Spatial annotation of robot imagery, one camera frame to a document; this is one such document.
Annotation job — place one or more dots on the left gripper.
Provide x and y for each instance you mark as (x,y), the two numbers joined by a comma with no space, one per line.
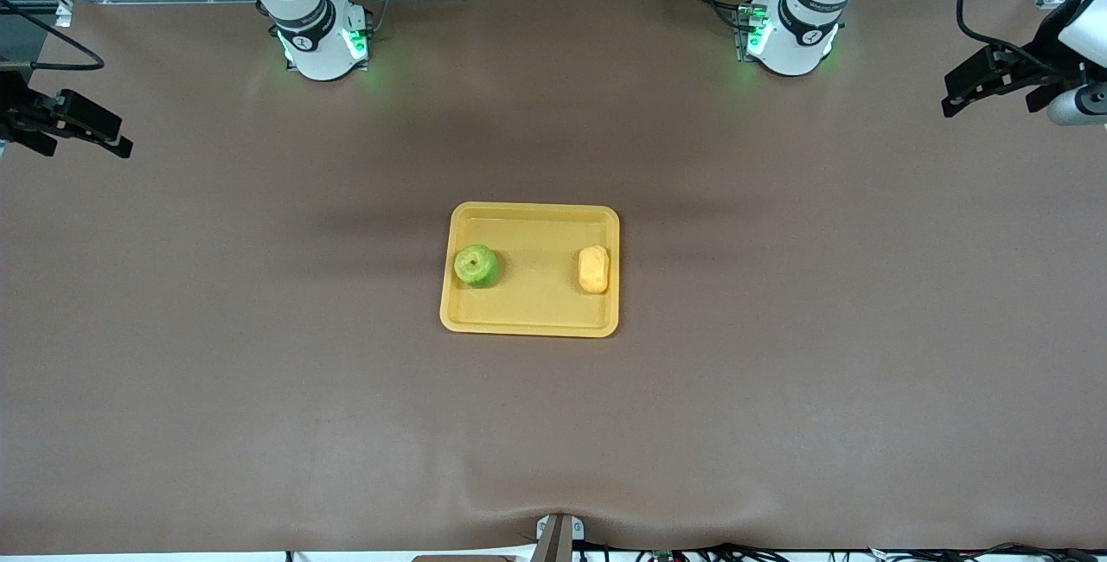
(1037,66)

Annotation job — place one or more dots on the green apple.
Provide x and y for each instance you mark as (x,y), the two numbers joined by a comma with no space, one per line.
(476,265)

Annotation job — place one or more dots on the yellow potato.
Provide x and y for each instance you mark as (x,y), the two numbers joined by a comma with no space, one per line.
(593,270)

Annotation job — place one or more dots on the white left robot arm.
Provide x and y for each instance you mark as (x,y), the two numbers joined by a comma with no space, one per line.
(804,26)

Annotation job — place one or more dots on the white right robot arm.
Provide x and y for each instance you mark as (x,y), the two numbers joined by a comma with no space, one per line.
(316,35)

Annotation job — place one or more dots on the yellow plastic tray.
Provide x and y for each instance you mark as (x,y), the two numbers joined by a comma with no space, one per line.
(540,285)

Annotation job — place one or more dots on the brown table mat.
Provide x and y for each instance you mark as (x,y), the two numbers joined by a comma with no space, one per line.
(259,389)

